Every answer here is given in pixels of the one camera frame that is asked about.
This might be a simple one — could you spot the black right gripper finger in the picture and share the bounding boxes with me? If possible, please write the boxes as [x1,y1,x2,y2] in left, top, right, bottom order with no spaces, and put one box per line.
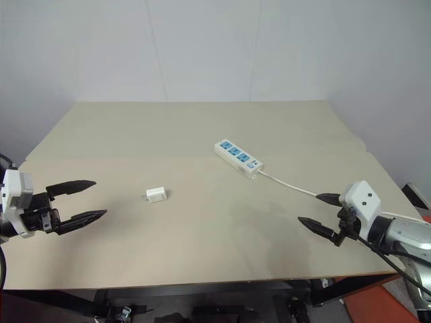
[297,216,341,244]
[315,192,343,207]

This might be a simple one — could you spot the red floor mat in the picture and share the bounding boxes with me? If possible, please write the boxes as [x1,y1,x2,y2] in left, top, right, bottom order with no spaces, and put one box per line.
[345,285,420,323]

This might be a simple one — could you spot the white plug adapter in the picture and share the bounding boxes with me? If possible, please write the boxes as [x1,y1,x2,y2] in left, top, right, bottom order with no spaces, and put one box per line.
[145,188,170,205]

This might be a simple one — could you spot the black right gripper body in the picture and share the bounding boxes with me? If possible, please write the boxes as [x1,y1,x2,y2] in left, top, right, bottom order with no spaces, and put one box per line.
[335,203,362,248]

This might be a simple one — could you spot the white power strip cord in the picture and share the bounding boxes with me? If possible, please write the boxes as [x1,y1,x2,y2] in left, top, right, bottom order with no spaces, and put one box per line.
[258,170,426,223]

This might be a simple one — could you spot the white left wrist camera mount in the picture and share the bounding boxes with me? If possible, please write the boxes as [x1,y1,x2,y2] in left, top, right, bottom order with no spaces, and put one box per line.
[0,169,35,240]

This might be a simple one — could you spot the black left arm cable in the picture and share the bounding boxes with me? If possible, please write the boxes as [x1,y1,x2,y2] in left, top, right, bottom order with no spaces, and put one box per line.
[0,244,8,291]

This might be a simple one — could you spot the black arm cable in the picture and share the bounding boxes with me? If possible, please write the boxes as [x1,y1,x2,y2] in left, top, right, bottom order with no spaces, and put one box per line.
[354,231,431,299]
[0,244,8,291]

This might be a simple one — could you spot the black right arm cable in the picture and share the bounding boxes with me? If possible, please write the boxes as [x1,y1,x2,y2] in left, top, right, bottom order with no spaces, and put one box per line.
[354,231,431,299]

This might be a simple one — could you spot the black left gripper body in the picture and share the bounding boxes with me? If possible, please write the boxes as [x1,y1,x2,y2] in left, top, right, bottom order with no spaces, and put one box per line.
[20,192,63,234]

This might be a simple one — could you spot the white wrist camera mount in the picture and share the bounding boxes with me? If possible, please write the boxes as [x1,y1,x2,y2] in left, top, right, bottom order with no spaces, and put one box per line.
[0,169,35,240]
[337,180,383,244]

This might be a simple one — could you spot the white power strip blue sockets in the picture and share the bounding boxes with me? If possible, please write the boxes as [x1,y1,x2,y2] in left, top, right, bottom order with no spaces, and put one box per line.
[213,139,264,180]

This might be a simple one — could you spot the black table frame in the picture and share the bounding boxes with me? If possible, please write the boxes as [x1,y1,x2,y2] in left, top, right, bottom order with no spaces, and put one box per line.
[0,271,405,323]

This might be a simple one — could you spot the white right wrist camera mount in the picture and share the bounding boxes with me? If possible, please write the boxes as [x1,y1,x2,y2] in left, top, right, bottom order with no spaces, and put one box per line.
[337,180,383,244]

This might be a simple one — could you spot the black stand beside table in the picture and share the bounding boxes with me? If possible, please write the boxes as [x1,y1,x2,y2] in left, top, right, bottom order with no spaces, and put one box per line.
[401,182,428,211]

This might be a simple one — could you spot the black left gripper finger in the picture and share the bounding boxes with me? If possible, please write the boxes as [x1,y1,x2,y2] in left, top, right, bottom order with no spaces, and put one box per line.
[53,209,108,236]
[45,180,98,200]

